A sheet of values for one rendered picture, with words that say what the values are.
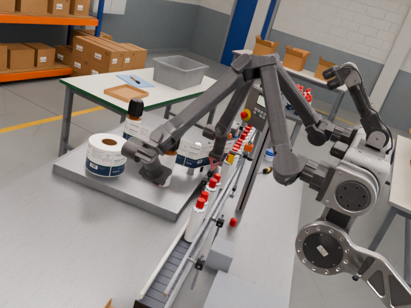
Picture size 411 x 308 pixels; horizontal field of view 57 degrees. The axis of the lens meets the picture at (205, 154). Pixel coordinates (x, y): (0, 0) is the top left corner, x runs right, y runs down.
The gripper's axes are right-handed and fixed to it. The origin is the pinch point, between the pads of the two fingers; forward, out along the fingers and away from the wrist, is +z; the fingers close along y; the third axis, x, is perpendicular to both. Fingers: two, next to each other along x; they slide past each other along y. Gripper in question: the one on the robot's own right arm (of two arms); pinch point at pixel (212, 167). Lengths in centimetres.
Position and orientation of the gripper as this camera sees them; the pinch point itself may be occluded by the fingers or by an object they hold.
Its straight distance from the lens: 196.9
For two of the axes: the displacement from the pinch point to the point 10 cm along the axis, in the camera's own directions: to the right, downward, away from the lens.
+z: -2.5, 8.8, 4.0
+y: -2.9, 3.2, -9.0
